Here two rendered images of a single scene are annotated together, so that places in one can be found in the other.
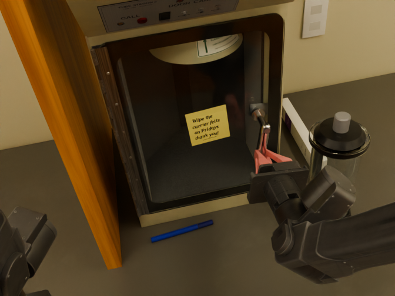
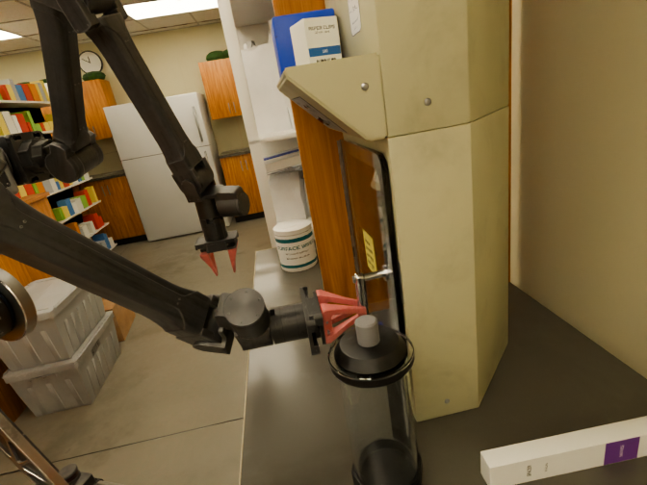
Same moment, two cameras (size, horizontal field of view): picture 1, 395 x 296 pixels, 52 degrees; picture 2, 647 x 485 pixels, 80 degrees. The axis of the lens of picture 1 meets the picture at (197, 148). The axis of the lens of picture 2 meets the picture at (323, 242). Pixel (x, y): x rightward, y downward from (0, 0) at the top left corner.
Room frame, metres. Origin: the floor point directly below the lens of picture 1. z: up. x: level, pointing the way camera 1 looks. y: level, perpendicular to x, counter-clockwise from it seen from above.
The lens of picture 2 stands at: (0.55, -0.68, 1.47)
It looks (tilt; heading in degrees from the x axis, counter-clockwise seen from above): 20 degrees down; 93
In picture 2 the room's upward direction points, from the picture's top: 10 degrees counter-clockwise
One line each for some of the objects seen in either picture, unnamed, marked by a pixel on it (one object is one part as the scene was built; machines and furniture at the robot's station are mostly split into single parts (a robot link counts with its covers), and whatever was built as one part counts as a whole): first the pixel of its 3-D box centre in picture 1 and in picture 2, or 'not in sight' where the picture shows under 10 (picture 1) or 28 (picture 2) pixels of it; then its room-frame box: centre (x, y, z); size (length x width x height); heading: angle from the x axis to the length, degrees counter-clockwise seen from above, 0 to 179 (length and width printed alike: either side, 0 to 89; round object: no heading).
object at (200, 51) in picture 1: (202, 128); (371, 254); (0.61, -0.01, 1.19); 0.30 x 0.01 x 0.40; 97
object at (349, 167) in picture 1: (332, 175); (378, 415); (0.57, -0.26, 1.06); 0.11 x 0.11 x 0.21
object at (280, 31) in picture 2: not in sight; (304, 48); (0.54, 0.07, 1.56); 0.10 x 0.10 x 0.09; 7
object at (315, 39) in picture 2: not in sight; (316, 45); (0.56, -0.07, 1.54); 0.05 x 0.05 x 0.06; 25
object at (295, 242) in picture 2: not in sight; (296, 244); (0.40, 0.59, 1.02); 0.13 x 0.13 x 0.15
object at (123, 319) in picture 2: not in sight; (105, 318); (-1.38, 2.02, 0.14); 0.41 x 0.32 x 0.28; 103
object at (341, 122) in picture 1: (340, 130); (369, 342); (0.57, -0.26, 1.18); 0.09 x 0.09 x 0.07
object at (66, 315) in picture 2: not in sight; (52, 317); (-1.26, 1.42, 0.49); 0.60 x 0.42 x 0.33; 97
